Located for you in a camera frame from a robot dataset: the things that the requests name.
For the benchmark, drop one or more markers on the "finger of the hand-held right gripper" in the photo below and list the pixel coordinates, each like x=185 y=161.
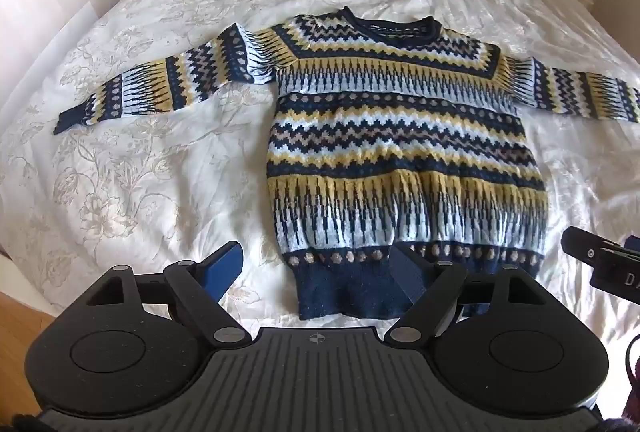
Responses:
x=585 y=244

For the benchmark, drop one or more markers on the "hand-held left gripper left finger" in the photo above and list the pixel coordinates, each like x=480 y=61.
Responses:
x=222 y=271

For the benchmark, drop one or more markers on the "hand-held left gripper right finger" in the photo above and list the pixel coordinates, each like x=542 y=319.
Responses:
x=407 y=279

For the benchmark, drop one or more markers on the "patterned knitted sweater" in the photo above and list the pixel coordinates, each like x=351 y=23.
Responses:
x=405 y=147

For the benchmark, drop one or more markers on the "white embroidered bedspread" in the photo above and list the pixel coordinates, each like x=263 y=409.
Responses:
x=165 y=192

